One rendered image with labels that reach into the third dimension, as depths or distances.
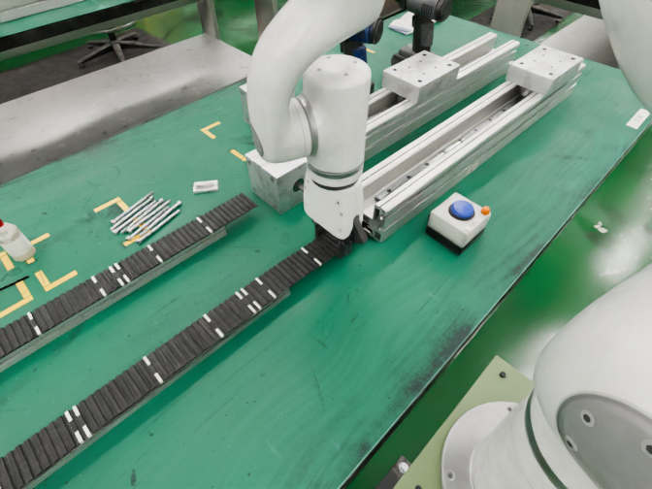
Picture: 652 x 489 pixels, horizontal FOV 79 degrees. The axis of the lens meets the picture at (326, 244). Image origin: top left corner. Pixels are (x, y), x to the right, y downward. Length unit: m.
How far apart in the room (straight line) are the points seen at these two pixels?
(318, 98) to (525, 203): 0.56
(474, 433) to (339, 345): 0.22
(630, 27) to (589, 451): 0.18
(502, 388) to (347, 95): 0.44
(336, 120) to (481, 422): 0.42
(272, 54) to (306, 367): 0.42
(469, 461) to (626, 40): 0.47
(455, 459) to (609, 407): 0.38
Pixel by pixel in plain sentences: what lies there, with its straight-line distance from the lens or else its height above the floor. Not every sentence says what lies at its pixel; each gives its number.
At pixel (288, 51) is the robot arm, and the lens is 0.45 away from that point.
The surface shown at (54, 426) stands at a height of 0.81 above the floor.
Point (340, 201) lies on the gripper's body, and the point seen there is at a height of 0.95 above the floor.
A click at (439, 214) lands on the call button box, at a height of 0.84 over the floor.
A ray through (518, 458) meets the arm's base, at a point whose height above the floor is 0.96.
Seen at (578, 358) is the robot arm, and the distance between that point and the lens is 0.22.
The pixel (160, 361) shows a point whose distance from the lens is 0.64.
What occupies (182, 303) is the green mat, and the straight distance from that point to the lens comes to 0.72.
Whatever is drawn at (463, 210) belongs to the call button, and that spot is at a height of 0.85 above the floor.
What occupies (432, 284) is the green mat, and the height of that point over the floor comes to 0.78.
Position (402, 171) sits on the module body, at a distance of 0.84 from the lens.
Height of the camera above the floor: 1.35
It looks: 49 degrees down
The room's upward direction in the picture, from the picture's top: straight up
